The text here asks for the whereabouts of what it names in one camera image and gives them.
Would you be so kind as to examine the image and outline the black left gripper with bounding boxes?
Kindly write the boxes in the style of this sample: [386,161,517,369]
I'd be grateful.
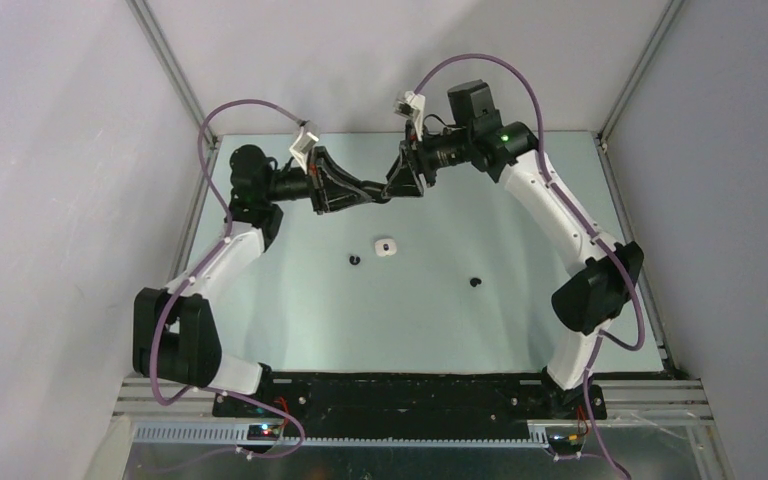
[263,147,371,216]

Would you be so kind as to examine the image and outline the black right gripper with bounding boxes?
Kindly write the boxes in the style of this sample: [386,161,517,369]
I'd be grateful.
[382,119,474,198]

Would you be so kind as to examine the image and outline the black cylindrical cap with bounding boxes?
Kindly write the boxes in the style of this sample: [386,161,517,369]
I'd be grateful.
[362,182,391,204]

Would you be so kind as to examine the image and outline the white earbud charging case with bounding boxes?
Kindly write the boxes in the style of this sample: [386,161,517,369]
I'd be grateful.
[374,238,398,257]

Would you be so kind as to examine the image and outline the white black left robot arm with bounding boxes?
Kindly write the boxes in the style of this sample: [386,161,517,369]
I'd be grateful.
[132,145,388,417]

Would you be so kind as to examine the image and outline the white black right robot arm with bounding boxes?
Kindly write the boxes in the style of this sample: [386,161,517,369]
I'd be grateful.
[381,80,644,418]

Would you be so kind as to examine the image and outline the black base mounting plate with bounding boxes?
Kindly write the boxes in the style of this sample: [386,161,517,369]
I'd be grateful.
[212,372,607,441]

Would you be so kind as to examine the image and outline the left controller board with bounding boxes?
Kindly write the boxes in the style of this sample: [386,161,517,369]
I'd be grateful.
[247,424,283,441]

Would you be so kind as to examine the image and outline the controller board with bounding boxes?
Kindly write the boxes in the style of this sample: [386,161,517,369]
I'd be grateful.
[548,433,587,449]
[247,424,283,441]

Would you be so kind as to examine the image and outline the right controller board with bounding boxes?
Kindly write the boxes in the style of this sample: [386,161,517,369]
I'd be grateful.
[548,433,587,449]

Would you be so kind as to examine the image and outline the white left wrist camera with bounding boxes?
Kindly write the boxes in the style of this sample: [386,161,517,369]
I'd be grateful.
[289,120,320,173]

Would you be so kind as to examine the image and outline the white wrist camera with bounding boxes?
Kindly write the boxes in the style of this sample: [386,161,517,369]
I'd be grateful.
[394,90,426,141]
[289,120,320,173]

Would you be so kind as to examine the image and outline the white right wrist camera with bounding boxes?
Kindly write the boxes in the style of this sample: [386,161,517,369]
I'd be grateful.
[394,90,426,141]

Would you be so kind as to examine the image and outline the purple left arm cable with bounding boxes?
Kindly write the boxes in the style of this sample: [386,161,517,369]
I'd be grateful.
[149,99,307,460]

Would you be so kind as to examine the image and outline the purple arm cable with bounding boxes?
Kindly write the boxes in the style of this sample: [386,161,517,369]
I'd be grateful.
[413,54,648,478]
[149,99,307,460]

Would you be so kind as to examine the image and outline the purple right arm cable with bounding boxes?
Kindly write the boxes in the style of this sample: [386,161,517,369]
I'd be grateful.
[413,54,648,478]

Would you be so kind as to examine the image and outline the aluminium frame post left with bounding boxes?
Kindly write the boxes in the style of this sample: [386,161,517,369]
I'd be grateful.
[125,0,206,128]

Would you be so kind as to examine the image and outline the aluminium frame post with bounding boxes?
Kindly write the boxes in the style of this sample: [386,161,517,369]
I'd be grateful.
[125,0,206,128]
[595,0,685,153]

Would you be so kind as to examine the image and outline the aluminium front rail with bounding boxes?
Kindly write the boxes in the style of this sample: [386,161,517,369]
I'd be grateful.
[113,372,713,448]

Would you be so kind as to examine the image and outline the aluminium frame post right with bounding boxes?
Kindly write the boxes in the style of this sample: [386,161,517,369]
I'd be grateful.
[595,0,685,153]

